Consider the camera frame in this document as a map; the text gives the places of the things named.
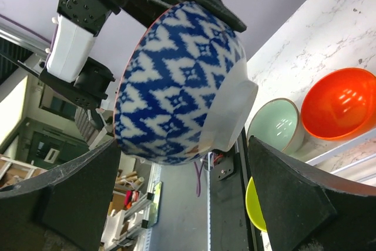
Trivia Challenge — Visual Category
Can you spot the lime green bowl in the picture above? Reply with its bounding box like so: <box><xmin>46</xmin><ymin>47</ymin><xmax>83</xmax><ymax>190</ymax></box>
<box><xmin>245</xmin><ymin>178</ymin><xmax>267</xmax><ymax>232</ymax></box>

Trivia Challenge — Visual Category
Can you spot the red-orange bowl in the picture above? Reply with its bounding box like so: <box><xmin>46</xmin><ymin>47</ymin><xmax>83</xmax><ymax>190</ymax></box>
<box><xmin>301</xmin><ymin>68</ymin><xmax>375</xmax><ymax>141</ymax></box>

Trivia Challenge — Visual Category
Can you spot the mint green flower bowl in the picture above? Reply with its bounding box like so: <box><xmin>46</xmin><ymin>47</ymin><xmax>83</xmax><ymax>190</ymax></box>
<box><xmin>247</xmin><ymin>98</ymin><xmax>305</xmax><ymax>155</ymax></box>

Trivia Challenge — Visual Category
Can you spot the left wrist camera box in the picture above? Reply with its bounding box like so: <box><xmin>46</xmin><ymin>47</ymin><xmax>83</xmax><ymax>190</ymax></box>
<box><xmin>46</xmin><ymin>15</ymin><xmax>96</xmax><ymax>83</ymax></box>

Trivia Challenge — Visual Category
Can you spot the blue patterned red-inside bowl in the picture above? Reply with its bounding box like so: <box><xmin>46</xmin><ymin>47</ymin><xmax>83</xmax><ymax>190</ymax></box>
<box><xmin>113</xmin><ymin>1</ymin><xmax>258</xmax><ymax>165</ymax></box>

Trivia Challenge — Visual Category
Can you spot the white wire dish rack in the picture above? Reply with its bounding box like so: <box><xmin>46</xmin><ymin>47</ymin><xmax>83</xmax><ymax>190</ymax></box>
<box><xmin>306</xmin><ymin>129</ymin><xmax>375</xmax><ymax>186</ymax></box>

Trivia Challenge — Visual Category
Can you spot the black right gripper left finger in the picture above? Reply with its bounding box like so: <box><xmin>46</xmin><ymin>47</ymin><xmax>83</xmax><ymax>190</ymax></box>
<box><xmin>1</xmin><ymin>140</ymin><xmax>120</xmax><ymax>250</ymax></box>

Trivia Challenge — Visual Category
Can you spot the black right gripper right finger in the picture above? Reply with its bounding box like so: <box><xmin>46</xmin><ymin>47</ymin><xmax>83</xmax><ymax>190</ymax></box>
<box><xmin>248</xmin><ymin>136</ymin><xmax>375</xmax><ymax>250</ymax></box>

